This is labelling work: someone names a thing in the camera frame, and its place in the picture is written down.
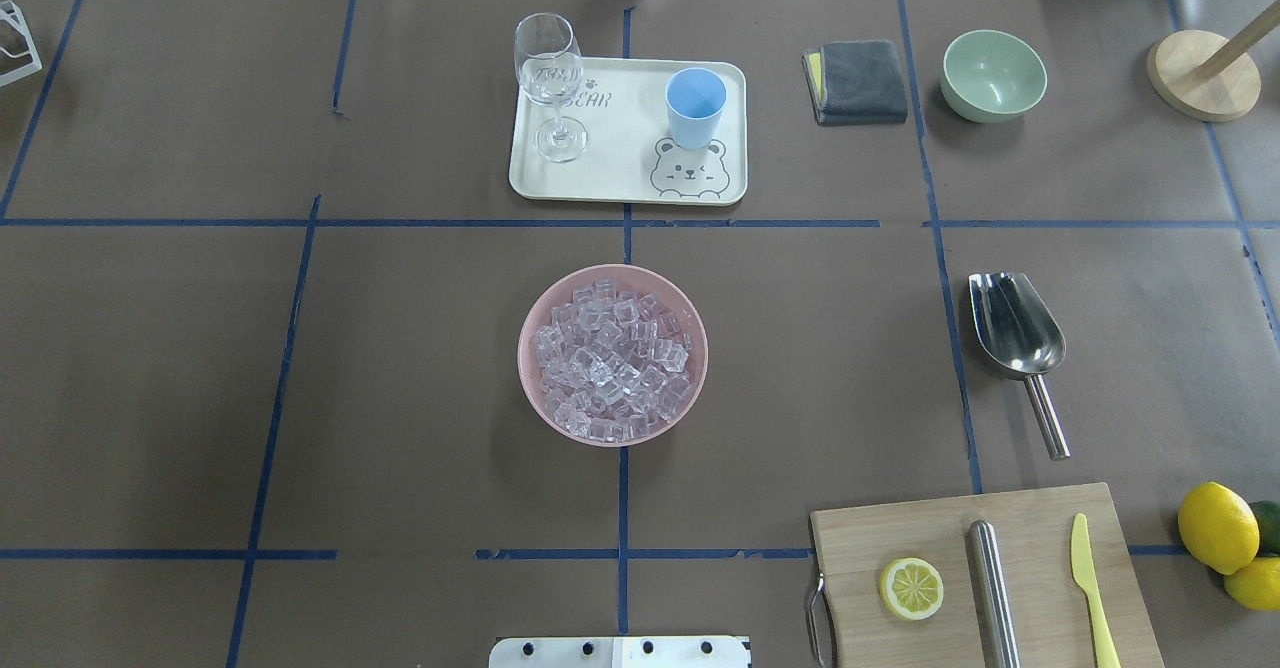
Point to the metal ice scoop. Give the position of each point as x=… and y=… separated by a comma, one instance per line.
x=1017, y=332

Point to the pile of clear ice cubes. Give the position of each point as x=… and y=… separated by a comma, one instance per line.
x=612, y=358

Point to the light blue plastic cup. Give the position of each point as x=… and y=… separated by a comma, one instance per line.
x=695, y=99

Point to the pink bowl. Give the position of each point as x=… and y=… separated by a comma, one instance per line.
x=612, y=353

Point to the cream bear tray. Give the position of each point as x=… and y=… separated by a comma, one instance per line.
x=631, y=156

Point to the clear wine glass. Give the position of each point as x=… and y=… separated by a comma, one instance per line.
x=548, y=66

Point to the grey folded cloth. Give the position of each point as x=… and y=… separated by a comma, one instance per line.
x=856, y=83

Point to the wooden cutting board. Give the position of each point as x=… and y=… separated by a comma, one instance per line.
x=1033, y=527

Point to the half lemon slice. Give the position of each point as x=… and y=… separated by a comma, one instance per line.
x=911, y=589

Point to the green bowl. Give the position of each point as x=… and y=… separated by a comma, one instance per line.
x=990, y=77

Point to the steel cylinder muddler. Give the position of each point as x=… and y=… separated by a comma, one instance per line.
x=992, y=602

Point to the yellow plastic knife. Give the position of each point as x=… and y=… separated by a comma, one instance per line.
x=1085, y=577

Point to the whole yellow lemon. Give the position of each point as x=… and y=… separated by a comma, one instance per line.
x=1218, y=528

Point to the wooden stand with round base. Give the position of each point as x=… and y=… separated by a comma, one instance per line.
x=1207, y=76

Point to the green lime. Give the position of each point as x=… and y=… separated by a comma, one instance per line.
x=1266, y=513

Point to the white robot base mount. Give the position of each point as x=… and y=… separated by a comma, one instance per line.
x=623, y=651

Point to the white wire rack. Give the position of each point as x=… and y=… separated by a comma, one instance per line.
x=19, y=52

